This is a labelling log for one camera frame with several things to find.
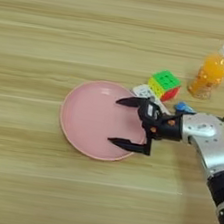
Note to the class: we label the colourful puzzle cube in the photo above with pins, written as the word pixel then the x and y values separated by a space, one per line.
pixel 165 79

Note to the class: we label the pink round plate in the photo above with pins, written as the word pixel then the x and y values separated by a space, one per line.
pixel 89 121

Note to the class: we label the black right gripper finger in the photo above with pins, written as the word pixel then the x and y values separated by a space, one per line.
pixel 129 101
pixel 129 144

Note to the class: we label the white remote control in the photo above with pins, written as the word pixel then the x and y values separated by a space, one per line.
pixel 143 90

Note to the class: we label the small black box white label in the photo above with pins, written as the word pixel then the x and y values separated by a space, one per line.
pixel 149 112

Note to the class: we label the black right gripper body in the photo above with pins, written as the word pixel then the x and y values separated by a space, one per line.
pixel 169 127

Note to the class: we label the orange juice bottle white cap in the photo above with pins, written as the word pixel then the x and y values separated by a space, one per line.
pixel 212 71

